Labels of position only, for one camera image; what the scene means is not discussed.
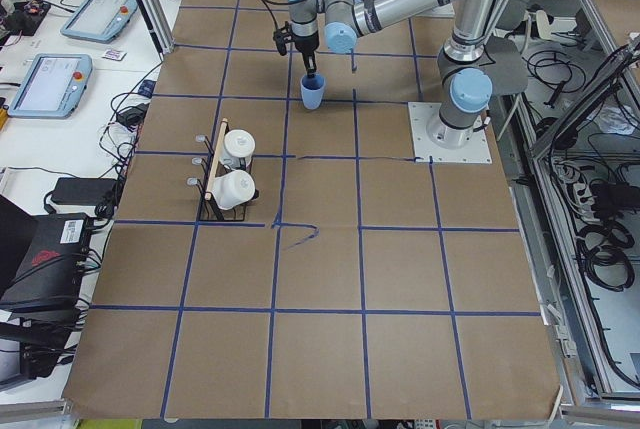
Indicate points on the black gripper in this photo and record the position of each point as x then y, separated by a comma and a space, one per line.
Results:
305, 44

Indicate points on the light blue plastic cup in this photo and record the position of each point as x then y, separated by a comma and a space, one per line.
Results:
312, 90

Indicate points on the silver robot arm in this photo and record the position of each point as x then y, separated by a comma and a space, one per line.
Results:
470, 49

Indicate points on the white mug rear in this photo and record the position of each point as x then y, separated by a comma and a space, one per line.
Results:
238, 148

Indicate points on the white mug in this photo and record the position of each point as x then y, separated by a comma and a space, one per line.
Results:
238, 148
233, 189

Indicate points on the white mug front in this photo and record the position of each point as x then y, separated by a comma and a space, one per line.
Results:
233, 189

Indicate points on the teach pendant far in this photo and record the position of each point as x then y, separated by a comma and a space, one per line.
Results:
99, 21

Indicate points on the teach pendant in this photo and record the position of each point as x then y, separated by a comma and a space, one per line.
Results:
52, 87
99, 21

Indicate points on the teach pendant near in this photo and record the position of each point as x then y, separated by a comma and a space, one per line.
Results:
52, 87

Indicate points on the black power adapter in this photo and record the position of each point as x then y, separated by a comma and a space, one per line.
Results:
82, 191

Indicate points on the black computer box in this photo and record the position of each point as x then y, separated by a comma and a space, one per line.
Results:
42, 259

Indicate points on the black wire mug rack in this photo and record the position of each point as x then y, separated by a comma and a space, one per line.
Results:
212, 168

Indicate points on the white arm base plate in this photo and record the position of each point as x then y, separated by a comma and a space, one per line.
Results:
435, 142

